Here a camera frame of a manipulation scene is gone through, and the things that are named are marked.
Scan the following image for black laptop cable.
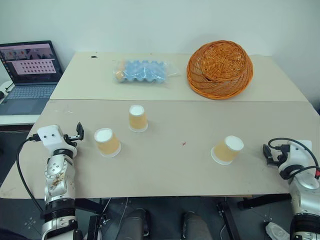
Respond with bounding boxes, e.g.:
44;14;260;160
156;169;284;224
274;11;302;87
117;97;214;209
0;80;14;104

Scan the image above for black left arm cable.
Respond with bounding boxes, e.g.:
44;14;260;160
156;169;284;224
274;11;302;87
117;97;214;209
16;134;45;219

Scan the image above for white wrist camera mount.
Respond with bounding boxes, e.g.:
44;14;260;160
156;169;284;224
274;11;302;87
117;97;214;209
278;139;314;173
36;124;78;158

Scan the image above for grey open laptop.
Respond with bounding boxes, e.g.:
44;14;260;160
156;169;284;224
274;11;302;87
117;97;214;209
0;40;64;116

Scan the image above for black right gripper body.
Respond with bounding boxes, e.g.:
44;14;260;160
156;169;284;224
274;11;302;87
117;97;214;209
271;144;288;165

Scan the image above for orange wicker basket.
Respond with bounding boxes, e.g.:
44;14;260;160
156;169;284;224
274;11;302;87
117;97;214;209
186;39;255;101

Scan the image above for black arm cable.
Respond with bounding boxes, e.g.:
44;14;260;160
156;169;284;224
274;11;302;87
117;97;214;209
267;137;320;180
16;134;45;219

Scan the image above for white plastic object on floor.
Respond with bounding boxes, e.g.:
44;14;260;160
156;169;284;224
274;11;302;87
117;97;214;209
264;220;291;240

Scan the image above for dark rounded robot knee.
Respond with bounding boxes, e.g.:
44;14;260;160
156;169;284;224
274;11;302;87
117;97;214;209
119;208;152;240
180;211;210;240

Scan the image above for orange paper cup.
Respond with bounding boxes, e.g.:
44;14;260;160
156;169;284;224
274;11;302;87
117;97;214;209
210;135;245;166
93;127;123;159
128;104;149;133

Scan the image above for black metal table frame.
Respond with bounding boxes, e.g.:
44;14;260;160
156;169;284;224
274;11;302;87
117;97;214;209
74;192;293;240

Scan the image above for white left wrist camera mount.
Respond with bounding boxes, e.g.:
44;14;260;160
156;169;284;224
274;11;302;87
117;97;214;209
36;124;78;158

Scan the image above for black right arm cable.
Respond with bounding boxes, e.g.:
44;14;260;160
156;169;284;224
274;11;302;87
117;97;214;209
267;137;320;180

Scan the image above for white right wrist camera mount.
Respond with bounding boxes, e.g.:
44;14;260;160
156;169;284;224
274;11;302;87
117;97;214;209
278;139;314;173

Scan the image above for blue egg tray in bag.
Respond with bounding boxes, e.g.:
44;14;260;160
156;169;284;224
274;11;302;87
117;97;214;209
111;58;182;88

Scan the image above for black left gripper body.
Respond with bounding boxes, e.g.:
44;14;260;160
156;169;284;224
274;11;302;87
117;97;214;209
63;134;85;148

